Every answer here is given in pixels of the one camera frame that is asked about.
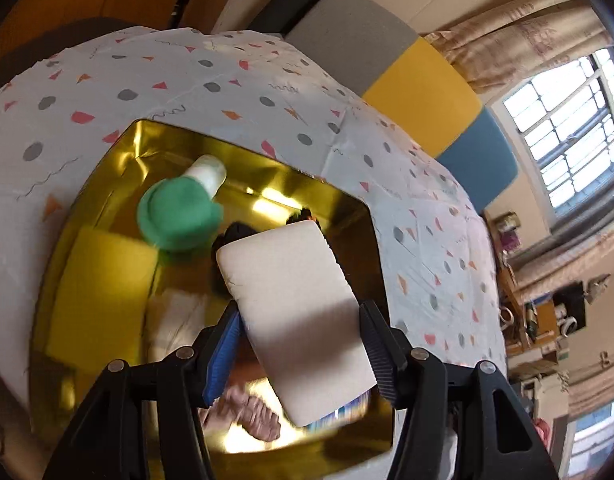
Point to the green and white soft toy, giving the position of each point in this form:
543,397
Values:
179,215

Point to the wooden side shelf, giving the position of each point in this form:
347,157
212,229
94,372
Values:
532,320

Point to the yellow sponge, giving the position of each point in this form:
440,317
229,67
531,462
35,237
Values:
102,295

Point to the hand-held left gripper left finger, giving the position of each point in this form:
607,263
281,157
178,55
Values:
222,355

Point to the patterned white tablecloth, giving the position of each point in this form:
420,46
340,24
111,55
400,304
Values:
187,75

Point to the grey yellow blue headboard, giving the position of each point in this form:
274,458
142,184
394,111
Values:
412,90

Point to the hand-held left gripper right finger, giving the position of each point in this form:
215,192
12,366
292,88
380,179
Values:
379,355

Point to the white sponge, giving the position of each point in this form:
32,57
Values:
297,310

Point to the barred window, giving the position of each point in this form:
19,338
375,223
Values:
572,125

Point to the patterned beige curtain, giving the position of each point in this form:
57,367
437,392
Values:
562,265
512,40

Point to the dark grey bench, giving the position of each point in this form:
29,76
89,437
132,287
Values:
47,45

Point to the gold tin box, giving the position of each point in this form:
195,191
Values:
297,195

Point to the small boxes on shelf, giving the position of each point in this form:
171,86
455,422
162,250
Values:
507,232

